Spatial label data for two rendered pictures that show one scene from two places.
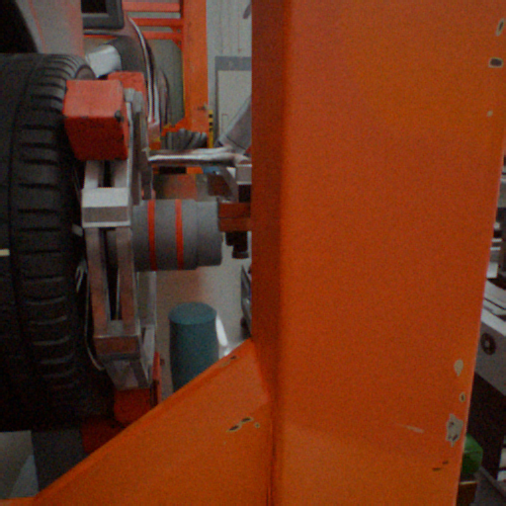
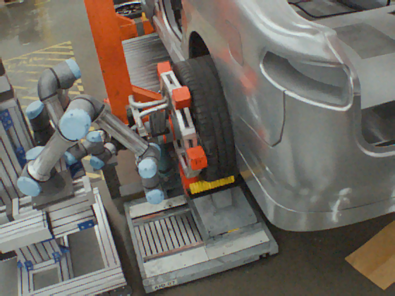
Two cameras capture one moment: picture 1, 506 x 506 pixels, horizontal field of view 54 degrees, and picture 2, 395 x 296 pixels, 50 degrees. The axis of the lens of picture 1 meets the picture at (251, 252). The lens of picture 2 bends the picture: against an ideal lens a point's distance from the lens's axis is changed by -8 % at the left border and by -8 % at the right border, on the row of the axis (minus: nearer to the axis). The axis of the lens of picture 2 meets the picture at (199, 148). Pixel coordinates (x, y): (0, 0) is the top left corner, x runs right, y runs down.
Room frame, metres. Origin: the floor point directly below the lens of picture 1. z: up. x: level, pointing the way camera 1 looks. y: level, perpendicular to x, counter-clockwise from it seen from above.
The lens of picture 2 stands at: (2.98, 0.22, 2.12)
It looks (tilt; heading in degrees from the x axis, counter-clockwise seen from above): 35 degrees down; 177
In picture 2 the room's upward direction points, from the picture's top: 9 degrees counter-clockwise
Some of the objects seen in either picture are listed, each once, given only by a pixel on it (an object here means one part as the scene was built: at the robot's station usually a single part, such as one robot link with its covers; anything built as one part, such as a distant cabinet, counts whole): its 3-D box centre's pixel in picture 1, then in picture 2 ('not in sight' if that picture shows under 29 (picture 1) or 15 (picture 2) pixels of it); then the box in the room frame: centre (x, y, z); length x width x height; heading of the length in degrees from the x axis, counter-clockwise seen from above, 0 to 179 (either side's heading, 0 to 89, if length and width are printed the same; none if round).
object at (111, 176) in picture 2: not in sight; (109, 172); (0.35, -0.31, 0.21); 0.10 x 0.10 x 0.42; 8
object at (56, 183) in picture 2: not in sight; (48, 179); (1.22, -0.46, 0.87); 0.15 x 0.15 x 0.10
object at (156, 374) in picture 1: (123, 402); (195, 177); (0.94, 0.27, 0.48); 0.16 x 0.12 x 0.17; 98
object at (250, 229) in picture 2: not in sight; (221, 209); (0.87, 0.40, 0.13); 0.50 x 0.36 x 0.10; 8
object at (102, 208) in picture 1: (129, 236); (179, 125); (0.94, 0.24, 0.85); 0.54 x 0.07 x 0.54; 8
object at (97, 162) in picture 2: not in sight; (100, 158); (1.04, -0.20, 0.81); 0.11 x 0.08 x 0.09; 142
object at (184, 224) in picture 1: (167, 235); (166, 129); (0.95, 0.17, 0.85); 0.21 x 0.14 x 0.14; 98
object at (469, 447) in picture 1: (461, 453); not in sight; (0.58, -0.28, 0.64); 0.04 x 0.04 x 0.04; 8
